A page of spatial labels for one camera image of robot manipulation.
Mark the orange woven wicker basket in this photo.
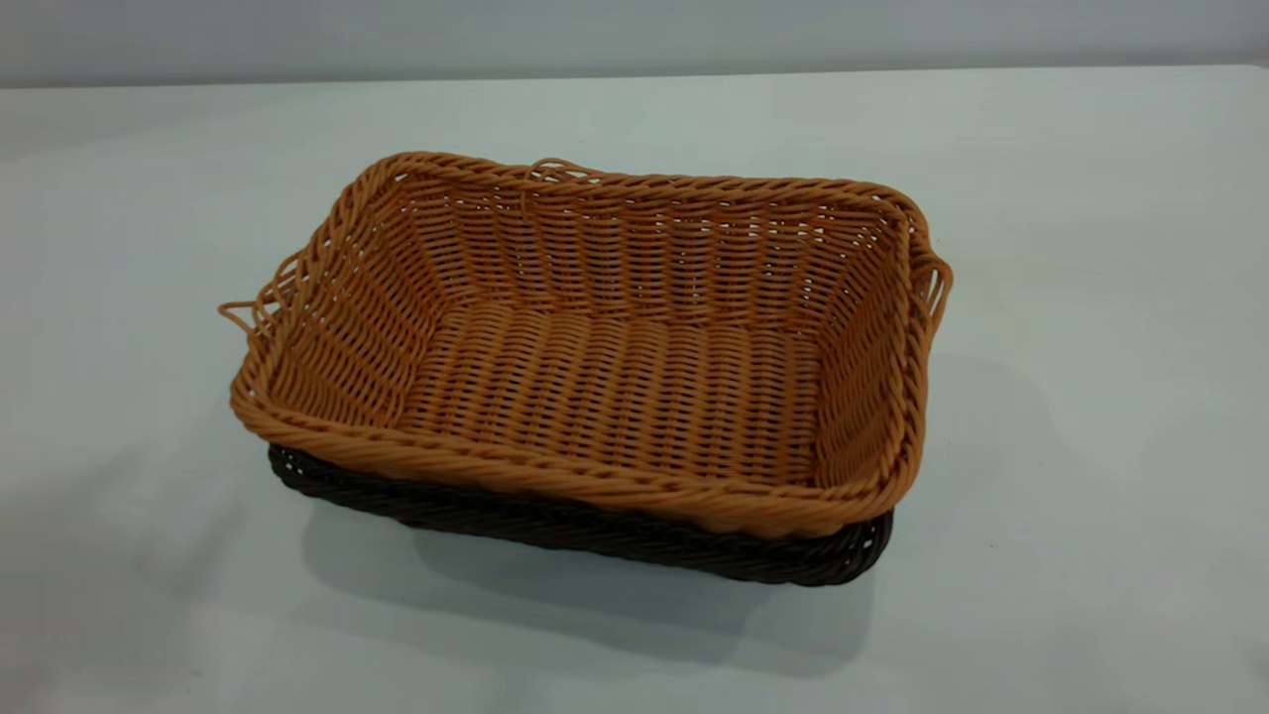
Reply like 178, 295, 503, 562
218, 151, 955, 539

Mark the black woven wicker basket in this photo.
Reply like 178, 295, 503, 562
268, 443, 895, 588

